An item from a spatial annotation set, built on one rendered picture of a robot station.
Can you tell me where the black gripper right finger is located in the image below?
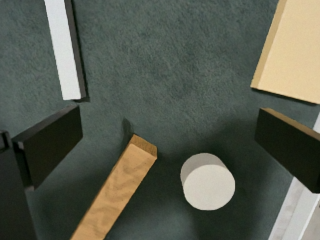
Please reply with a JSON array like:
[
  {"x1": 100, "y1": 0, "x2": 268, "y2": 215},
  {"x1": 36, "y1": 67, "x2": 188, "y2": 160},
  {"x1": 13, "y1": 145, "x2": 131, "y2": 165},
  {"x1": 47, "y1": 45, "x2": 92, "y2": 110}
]
[{"x1": 254, "y1": 108, "x2": 320, "y2": 194}]

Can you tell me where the brown wooden bar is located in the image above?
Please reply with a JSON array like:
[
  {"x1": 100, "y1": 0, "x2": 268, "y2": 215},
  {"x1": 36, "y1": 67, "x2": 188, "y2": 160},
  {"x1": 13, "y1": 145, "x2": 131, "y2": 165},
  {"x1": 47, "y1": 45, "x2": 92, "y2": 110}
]
[{"x1": 69, "y1": 134, "x2": 157, "y2": 240}]

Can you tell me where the tan flat rectangular board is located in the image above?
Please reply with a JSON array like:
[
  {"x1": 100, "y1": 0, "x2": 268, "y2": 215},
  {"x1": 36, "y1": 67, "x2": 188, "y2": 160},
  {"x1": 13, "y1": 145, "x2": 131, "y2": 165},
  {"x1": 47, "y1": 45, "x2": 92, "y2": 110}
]
[{"x1": 251, "y1": 0, "x2": 320, "y2": 104}]

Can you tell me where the white cylinder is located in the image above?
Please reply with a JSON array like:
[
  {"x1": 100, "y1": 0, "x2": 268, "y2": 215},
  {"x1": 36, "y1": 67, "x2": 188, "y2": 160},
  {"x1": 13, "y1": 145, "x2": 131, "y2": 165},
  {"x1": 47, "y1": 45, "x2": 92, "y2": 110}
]
[{"x1": 180, "y1": 153, "x2": 235, "y2": 210}]

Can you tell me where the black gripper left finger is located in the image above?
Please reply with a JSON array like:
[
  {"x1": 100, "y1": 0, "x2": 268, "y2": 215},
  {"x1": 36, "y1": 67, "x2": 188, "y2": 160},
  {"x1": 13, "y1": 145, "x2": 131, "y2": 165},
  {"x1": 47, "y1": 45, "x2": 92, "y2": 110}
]
[{"x1": 0, "y1": 105, "x2": 83, "y2": 240}]

